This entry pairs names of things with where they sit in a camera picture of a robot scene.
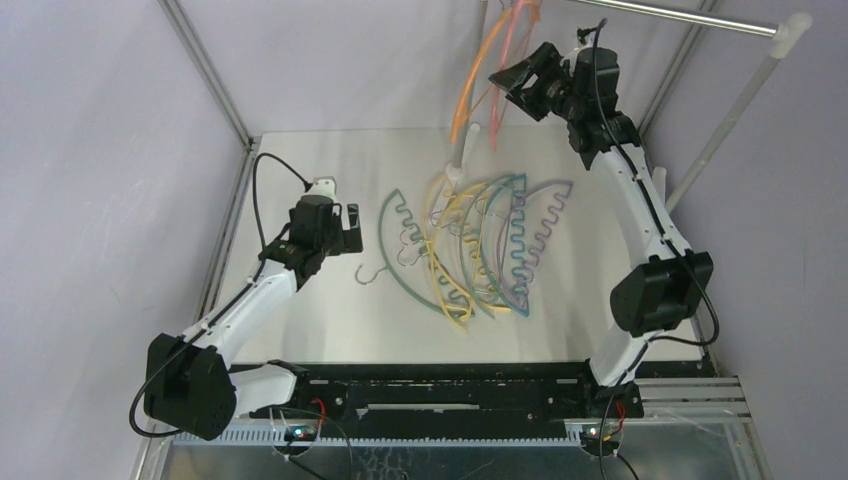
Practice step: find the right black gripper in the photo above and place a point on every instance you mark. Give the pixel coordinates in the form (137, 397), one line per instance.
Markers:
(532, 88)

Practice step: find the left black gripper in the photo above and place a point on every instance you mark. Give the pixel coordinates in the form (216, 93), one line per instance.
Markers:
(347, 240)

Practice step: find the orange plastic hanger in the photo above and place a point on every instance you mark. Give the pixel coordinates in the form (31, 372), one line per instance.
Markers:
(513, 28)

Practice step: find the light green plastic hanger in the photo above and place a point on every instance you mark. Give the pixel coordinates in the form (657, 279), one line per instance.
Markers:
(469, 245)

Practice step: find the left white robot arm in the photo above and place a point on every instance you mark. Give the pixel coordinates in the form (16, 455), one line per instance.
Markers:
(190, 384)

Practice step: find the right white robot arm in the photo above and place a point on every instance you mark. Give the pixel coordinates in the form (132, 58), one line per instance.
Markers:
(667, 281)

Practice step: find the dark green plastic hanger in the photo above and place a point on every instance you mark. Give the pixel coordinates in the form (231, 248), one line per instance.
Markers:
(413, 249)

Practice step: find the pale yellow plastic hanger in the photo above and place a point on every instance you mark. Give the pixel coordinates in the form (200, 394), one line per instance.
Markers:
(440, 209)

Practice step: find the teal plastic hanger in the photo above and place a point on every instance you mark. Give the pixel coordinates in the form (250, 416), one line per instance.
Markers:
(487, 265)

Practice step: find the chrome clothes rack bar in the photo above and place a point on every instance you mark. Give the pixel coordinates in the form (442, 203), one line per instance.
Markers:
(690, 16)

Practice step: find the left small circuit board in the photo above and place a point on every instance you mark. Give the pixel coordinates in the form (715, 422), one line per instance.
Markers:
(300, 434)

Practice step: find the small circuit board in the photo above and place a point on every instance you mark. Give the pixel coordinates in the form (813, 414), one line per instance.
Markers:
(594, 434)
(300, 434)

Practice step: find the right small circuit board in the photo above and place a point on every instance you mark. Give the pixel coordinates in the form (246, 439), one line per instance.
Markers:
(594, 434)

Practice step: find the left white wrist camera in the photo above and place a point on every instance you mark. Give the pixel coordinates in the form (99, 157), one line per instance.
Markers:
(325, 187)

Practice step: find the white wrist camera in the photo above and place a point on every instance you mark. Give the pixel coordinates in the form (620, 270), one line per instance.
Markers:
(582, 37)
(325, 187)

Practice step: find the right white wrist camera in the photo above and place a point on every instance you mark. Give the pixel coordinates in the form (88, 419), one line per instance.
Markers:
(582, 37)

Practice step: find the white clothes rack left post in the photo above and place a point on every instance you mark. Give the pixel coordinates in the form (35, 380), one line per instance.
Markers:
(465, 130)

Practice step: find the left aluminium frame profile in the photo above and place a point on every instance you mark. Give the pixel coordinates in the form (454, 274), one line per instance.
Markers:
(186, 32)

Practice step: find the aluminium frame profile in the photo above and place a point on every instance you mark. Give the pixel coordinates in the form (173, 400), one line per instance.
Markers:
(186, 32)
(745, 443)

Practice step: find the white slotted cable duct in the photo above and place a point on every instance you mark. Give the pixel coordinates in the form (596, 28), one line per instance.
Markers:
(557, 433)

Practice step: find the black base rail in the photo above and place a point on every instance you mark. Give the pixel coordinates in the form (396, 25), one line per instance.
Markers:
(457, 398)

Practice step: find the right aluminium frame profile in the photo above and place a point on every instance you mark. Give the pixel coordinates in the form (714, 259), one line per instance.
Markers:
(745, 443)

